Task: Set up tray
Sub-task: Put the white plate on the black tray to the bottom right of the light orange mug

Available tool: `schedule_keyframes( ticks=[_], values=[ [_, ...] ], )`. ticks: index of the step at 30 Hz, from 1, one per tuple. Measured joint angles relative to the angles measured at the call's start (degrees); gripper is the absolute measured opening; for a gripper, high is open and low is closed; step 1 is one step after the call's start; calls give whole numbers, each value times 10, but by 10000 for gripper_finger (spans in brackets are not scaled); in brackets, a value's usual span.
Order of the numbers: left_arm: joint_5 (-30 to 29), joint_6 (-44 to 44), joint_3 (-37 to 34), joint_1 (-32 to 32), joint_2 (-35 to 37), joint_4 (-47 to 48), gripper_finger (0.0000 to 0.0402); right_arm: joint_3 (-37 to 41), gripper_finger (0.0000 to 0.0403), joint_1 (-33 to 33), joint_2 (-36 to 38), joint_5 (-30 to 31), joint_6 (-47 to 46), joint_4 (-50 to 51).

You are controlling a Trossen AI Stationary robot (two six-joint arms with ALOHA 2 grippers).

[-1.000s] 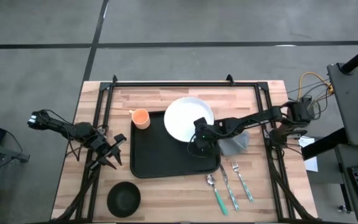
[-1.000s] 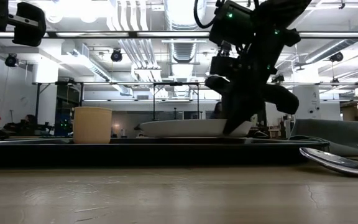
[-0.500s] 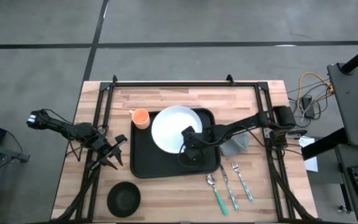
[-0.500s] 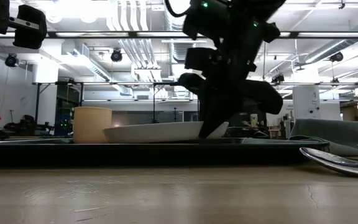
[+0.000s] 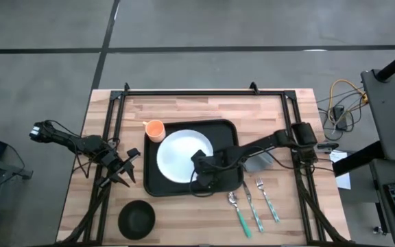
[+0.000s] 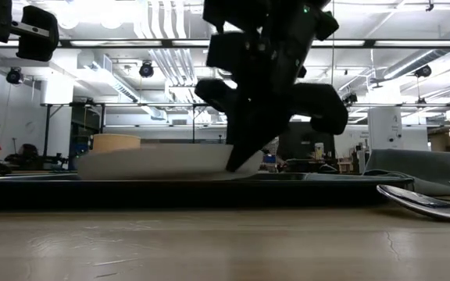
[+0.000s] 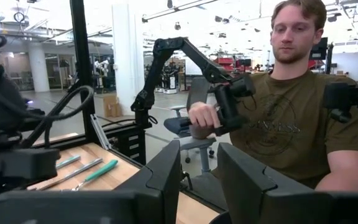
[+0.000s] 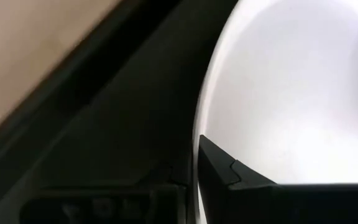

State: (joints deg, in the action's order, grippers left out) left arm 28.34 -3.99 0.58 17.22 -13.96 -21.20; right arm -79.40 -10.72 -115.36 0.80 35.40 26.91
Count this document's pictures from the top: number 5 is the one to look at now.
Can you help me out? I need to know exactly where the black aluminium rig frame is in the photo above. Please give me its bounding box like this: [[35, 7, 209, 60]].
[[58, 82, 348, 246]]

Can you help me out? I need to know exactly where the grey keyboard desk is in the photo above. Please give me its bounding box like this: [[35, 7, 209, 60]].
[[368, 158, 395, 247]]

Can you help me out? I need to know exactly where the black plastic serving tray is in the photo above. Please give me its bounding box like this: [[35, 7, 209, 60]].
[[143, 119, 244, 198]]

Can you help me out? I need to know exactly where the black power adapter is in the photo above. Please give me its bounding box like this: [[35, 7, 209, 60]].
[[332, 105, 348, 132]]

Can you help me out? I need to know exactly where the black round bowl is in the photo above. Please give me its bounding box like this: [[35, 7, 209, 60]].
[[117, 200, 156, 241]]

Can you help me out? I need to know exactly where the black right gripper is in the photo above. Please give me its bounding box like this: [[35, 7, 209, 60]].
[[189, 149, 231, 189]]

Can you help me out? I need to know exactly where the grey cloth napkin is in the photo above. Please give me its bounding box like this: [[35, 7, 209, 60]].
[[243, 152, 274, 174]]

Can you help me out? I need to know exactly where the black support beam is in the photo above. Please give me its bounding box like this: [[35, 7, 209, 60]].
[[332, 140, 386, 178]]

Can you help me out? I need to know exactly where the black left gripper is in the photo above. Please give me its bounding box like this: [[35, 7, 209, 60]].
[[97, 148, 142, 189]]

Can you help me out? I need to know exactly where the patterned-handle metal knife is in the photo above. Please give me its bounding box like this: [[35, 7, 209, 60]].
[[241, 180, 265, 234]]

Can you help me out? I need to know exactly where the grey handle piece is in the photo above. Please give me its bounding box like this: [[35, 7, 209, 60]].
[[315, 142, 340, 154]]

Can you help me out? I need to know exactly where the white paper sheet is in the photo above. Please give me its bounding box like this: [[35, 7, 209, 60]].
[[328, 150, 352, 191]]

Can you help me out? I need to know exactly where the patterned-handle metal fork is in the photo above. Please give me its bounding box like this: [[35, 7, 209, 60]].
[[254, 176, 281, 224]]

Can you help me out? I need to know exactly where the orange plastic cup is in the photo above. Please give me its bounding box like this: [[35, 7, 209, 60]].
[[142, 119, 167, 143]]

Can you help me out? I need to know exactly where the green-handled metal spoon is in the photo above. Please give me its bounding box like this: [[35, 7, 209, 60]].
[[227, 191, 254, 239]]

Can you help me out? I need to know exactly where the grey side table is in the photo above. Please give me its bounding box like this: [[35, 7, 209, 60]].
[[360, 68, 395, 162]]

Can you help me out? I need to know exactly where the white round plate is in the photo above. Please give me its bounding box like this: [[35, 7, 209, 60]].
[[156, 129, 215, 185]]

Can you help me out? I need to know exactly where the yellow floor cable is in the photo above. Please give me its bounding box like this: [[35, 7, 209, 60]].
[[326, 79, 369, 125]]

